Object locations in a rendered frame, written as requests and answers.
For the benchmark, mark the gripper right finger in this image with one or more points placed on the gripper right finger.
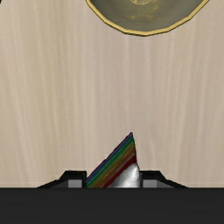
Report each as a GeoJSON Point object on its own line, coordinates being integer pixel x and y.
{"type": "Point", "coordinates": [151, 178]}

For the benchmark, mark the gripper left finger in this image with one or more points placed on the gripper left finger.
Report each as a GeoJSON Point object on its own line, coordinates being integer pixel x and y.
{"type": "Point", "coordinates": [73, 178]}

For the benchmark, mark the rainbow layered cake wedge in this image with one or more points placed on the rainbow layered cake wedge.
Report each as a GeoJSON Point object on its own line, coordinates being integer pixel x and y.
{"type": "Point", "coordinates": [122, 166]}

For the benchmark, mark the grey plate with gold rim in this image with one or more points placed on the grey plate with gold rim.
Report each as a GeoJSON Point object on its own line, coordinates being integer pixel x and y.
{"type": "Point", "coordinates": [145, 14]}

